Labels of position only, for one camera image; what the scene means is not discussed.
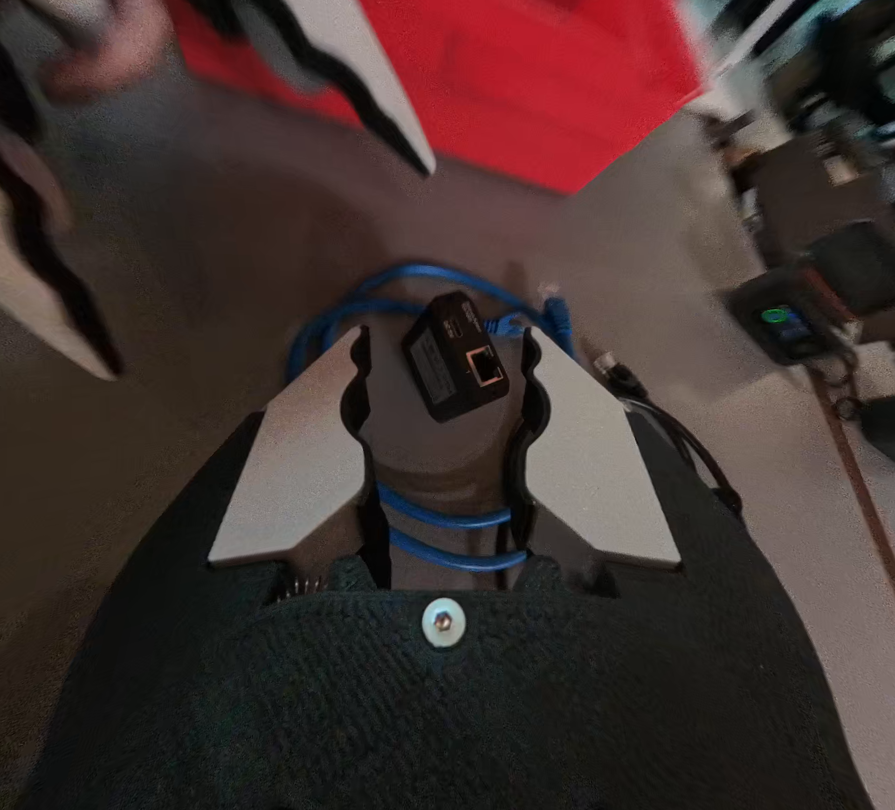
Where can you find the black equipment box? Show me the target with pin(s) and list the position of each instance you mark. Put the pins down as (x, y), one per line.
(797, 194)

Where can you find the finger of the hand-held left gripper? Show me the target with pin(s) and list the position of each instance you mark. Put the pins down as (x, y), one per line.
(349, 19)
(42, 306)

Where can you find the person's left hand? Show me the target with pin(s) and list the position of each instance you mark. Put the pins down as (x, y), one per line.
(126, 47)

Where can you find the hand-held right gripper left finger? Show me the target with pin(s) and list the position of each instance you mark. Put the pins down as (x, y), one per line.
(287, 474)

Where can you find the black ethernet splitter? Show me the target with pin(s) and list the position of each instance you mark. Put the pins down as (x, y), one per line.
(447, 362)

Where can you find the dark grey charger box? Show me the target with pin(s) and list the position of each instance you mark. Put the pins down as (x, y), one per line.
(881, 429)

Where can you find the red plastic bin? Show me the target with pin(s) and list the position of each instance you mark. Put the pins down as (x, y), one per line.
(524, 54)

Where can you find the black charging case with display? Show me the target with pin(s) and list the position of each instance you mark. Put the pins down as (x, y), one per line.
(783, 320)

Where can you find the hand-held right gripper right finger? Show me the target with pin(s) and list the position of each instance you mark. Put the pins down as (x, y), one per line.
(601, 474)

